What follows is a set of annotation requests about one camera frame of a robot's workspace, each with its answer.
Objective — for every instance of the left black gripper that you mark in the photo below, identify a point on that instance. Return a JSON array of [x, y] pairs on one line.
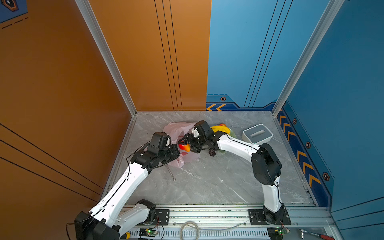
[[175, 151]]

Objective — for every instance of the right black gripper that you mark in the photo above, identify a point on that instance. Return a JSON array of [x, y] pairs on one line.
[[191, 137]]

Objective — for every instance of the red yellow mango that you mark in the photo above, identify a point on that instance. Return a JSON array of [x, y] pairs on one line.
[[186, 148]]

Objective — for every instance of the yellow banana bunch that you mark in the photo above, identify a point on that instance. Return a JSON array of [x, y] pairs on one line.
[[220, 128]]

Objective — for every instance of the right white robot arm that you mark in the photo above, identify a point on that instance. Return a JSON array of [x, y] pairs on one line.
[[265, 164]]

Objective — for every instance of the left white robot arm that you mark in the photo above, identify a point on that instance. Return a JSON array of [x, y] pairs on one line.
[[105, 221]]

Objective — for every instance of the purple grape bunch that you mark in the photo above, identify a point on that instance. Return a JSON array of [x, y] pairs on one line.
[[212, 151]]

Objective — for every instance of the small metal wrench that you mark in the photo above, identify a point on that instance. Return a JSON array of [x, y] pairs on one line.
[[170, 172]]

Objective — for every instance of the light green fruit plate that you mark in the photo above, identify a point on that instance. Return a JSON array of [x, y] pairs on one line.
[[225, 142]]

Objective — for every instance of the left green circuit board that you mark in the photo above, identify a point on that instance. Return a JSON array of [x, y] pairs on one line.
[[148, 233]]

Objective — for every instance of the green circuit board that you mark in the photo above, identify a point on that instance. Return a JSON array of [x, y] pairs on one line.
[[278, 234], [148, 233]]

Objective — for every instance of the white grey tissue box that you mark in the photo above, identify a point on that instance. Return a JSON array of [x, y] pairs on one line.
[[258, 135]]

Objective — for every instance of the right green circuit board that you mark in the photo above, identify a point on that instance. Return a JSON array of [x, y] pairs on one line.
[[278, 234]]

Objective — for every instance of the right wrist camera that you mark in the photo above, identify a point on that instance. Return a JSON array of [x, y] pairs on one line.
[[195, 132]]

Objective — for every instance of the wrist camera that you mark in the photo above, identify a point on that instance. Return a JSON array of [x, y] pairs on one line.
[[160, 140], [195, 132]]

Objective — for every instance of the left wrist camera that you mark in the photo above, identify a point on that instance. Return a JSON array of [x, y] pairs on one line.
[[160, 140]]

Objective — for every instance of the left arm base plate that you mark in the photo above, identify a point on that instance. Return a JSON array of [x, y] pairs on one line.
[[163, 215]]

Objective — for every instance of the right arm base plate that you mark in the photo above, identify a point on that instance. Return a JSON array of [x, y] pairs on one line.
[[258, 216]]

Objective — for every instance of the aluminium front rail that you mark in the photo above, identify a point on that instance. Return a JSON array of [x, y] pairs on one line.
[[225, 218]]

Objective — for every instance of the red handled tool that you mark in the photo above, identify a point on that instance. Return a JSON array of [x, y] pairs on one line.
[[321, 236]]

